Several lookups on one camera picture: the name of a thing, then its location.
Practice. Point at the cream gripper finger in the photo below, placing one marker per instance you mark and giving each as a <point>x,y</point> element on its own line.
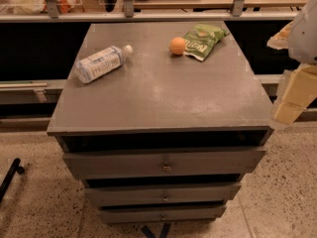
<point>295,92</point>
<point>280,40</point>

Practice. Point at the orange fruit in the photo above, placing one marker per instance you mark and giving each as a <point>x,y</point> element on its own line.
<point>177,46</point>

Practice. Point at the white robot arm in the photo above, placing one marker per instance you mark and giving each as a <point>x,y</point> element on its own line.
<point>302,42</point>

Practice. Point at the clear blue-label plastic bottle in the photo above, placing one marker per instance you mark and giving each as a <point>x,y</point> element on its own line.
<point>101,63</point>

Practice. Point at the green chip bag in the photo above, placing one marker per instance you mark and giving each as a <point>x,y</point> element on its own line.
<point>202,39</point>

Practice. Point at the middle grey drawer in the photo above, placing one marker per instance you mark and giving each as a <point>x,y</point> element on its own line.
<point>165,193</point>

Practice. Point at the grey drawer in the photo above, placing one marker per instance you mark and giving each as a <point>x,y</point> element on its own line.
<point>163,163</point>
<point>162,214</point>
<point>165,193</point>

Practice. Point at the grey drawer cabinet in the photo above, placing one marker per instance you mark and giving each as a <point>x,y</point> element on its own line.
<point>159,101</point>

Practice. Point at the bottom grey drawer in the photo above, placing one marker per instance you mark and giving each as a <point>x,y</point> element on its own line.
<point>162,214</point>

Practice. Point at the top grey drawer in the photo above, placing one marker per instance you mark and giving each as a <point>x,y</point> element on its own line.
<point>163,163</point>

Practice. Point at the grey metal railing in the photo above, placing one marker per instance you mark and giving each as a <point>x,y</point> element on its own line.
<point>156,10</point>

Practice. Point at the black metal bar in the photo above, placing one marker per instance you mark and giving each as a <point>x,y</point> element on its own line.
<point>15,168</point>

